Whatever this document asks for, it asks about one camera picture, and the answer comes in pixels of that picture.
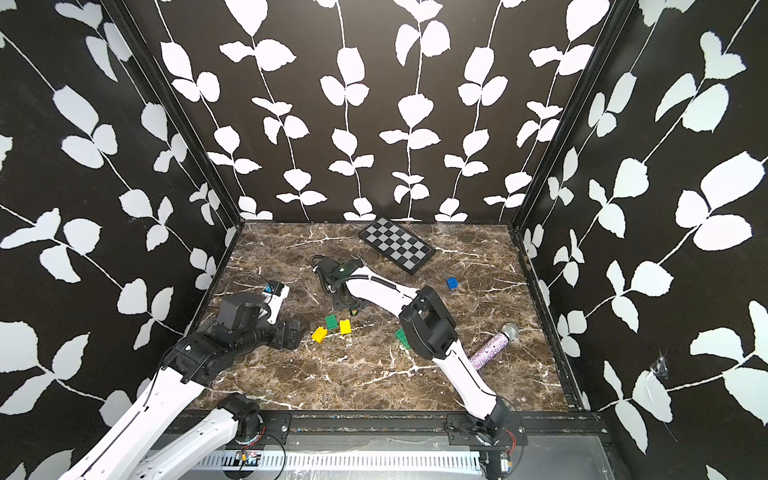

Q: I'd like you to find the yellow small brick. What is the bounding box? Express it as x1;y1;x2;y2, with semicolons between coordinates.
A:
339;319;352;335

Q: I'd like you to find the green long brick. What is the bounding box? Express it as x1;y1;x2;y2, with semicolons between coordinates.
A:
395;328;410;350

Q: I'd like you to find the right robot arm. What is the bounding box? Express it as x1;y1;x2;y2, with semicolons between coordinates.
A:
310;255;510;442

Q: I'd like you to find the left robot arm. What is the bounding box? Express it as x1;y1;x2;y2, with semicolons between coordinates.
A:
62;321;301;479

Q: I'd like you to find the yellow brick lower left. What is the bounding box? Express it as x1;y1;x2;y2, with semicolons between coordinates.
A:
311;327;328;344

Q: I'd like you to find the black white checkerboard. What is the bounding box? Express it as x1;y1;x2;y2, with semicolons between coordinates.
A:
358;217;436;275

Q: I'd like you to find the purple glitter microphone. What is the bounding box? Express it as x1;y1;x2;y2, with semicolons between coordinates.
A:
470;323;520;371

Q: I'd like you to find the white slotted cable duct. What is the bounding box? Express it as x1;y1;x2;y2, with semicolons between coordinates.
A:
193;451;482;474

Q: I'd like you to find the black mounting rail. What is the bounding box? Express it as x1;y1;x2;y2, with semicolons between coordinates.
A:
260;410;611;449

